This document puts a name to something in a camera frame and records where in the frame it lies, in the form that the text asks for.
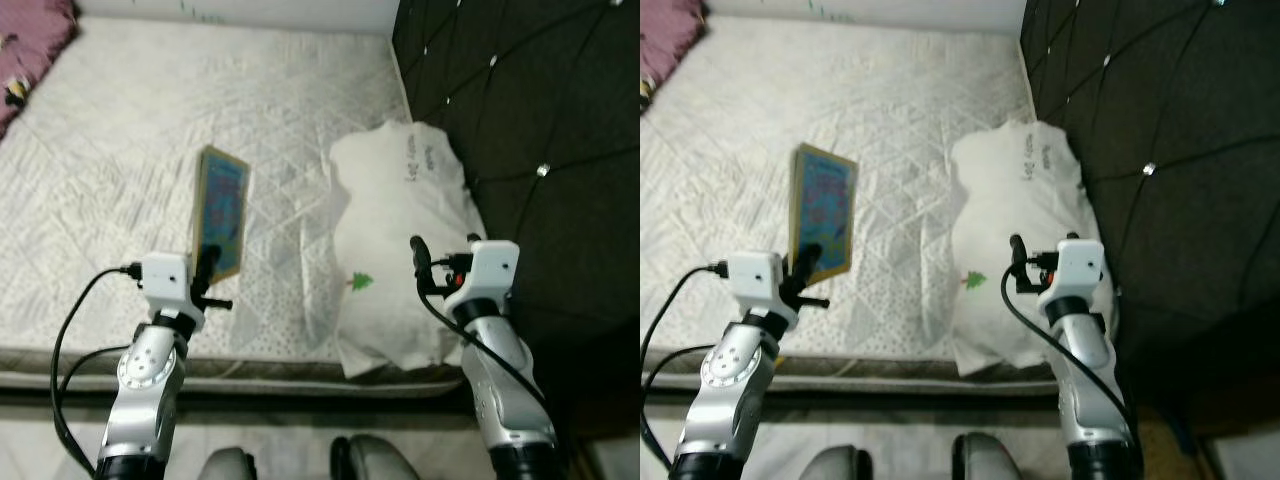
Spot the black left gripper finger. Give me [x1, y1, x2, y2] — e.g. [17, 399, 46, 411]
[785, 245, 819, 296]
[195, 245, 223, 296]

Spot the white pillow with green tree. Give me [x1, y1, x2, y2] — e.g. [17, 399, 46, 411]
[950, 120, 1119, 379]
[328, 120, 488, 381]

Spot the colourful children's book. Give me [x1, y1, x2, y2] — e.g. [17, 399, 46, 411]
[788, 143, 859, 284]
[190, 145, 252, 284]

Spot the black tufted headboard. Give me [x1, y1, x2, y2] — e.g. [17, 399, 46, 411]
[390, 0, 641, 401]
[1020, 0, 1280, 411]

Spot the beige quilted mattress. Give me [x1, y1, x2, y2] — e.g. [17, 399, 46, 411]
[0, 15, 481, 396]
[640, 15, 1111, 391]

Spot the grey left robot leg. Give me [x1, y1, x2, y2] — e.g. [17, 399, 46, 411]
[803, 445, 871, 480]
[200, 447, 259, 480]

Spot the grey robot leg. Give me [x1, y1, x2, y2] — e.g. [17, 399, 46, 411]
[200, 447, 259, 480]
[330, 433, 421, 480]
[950, 432, 1026, 480]
[803, 445, 871, 480]

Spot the grey right robot leg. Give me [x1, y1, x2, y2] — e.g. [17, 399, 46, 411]
[330, 433, 421, 480]
[950, 432, 1026, 480]

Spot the pink cartoon print blanket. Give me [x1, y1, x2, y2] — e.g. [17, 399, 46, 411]
[640, 0, 706, 101]
[0, 0, 79, 141]

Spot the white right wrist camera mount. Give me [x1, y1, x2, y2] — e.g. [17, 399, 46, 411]
[462, 239, 521, 303]
[1040, 238, 1106, 301]

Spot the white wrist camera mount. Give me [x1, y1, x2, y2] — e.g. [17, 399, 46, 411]
[725, 252, 796, 326]
[462, 239, 521, 303]
[138, 252, 206, 326]
[1040, 238, 1106, 301]

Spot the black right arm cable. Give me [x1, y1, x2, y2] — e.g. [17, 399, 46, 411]
[1000, 280, 1141, 451]
[418, 285, 558, 451]

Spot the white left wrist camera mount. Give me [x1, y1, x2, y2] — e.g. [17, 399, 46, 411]
[725, 252, 796, 326]
[138, 252, 206, 326]

